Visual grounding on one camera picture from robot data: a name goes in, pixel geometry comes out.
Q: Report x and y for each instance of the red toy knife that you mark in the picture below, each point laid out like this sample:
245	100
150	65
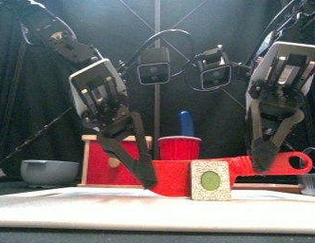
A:
174	177

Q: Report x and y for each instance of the toy sushi roll green centre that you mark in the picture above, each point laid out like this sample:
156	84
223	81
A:
211	181

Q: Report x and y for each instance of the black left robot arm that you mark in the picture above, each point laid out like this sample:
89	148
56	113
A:
51	31

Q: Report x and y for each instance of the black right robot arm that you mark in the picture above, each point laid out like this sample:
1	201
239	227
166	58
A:
291	22

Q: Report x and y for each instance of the white cutting board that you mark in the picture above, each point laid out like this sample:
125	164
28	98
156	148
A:
156	212

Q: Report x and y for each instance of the red wooden drawer box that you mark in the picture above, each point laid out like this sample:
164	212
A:
97	171

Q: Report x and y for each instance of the red plastic cup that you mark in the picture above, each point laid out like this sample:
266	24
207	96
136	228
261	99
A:
179	148

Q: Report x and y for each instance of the pale blue-grey bowl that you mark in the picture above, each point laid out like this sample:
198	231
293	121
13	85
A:
51	172

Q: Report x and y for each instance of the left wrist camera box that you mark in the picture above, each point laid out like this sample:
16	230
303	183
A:
154	68

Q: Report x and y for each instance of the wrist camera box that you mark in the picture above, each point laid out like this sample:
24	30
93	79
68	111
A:
215	74
154	68

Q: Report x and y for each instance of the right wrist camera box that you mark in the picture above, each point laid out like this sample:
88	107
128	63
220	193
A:
215	74

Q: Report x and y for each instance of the grey vertical frame pole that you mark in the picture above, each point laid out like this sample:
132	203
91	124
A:
158	19

